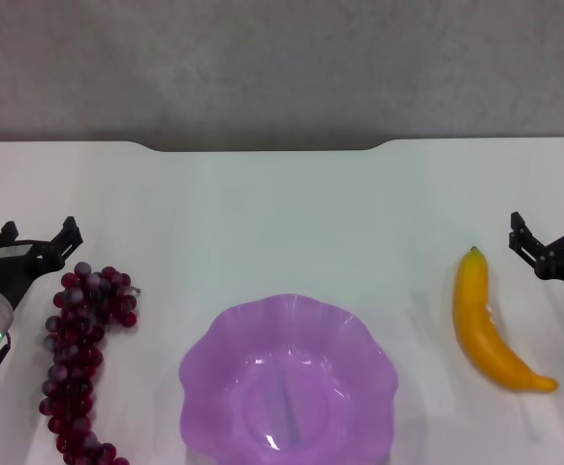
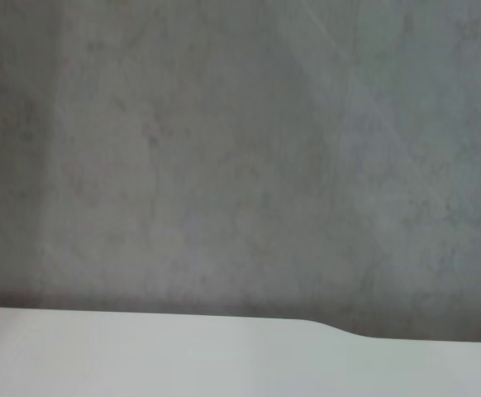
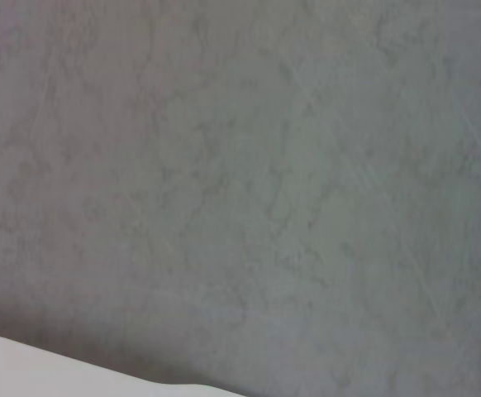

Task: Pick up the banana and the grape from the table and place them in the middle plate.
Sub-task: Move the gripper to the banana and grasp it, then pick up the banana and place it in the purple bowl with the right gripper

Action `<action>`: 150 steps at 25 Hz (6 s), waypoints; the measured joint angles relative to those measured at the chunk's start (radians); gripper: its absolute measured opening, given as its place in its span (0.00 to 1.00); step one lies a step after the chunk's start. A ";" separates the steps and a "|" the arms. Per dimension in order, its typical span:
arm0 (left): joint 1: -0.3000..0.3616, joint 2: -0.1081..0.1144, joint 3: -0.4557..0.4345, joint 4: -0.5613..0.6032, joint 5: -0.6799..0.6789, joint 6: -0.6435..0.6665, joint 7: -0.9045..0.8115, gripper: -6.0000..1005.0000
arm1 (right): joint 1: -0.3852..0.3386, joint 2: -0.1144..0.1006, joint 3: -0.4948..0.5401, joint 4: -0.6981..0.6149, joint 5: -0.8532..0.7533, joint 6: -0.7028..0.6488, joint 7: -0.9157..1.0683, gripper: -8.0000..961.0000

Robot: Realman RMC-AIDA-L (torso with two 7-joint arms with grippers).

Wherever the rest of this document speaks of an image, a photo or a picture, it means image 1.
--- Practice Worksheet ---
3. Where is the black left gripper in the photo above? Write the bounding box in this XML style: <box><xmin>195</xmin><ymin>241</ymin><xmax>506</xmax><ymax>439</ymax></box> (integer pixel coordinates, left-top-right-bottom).
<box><xmin>0</xmin><ymin>216</ymin><xmax>84</xmax><ymax>311</ymax></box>

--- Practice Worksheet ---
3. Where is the dark red grape bunch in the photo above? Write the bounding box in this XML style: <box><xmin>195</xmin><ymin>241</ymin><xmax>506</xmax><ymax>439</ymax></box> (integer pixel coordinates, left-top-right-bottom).
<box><xmin>39</xmin><ymin>261</ymin><xmax>141</xmax><ymax>465</ymax></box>

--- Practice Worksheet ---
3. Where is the yellow banana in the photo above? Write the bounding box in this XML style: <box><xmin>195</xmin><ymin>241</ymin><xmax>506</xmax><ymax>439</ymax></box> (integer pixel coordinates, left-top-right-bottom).
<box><xmin>452</xmin><ymin>245</ymin><xmax>560</xmax><ymax>394</ymax></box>

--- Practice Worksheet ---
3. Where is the purple wavy plastic bowl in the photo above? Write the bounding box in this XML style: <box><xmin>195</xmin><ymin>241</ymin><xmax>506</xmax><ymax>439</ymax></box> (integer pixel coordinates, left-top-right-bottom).
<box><xmin>178</xmin><ymin>293</ymin><xmax>400</xmax><ymax>465</ymax></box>

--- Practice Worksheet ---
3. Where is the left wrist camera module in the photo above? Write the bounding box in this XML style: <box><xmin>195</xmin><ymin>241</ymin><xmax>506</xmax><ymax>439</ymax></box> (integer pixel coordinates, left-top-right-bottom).
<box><xmin>0</xmin><ymin>243</ymin><xmax>34</xmax><ymax>261</ymax></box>

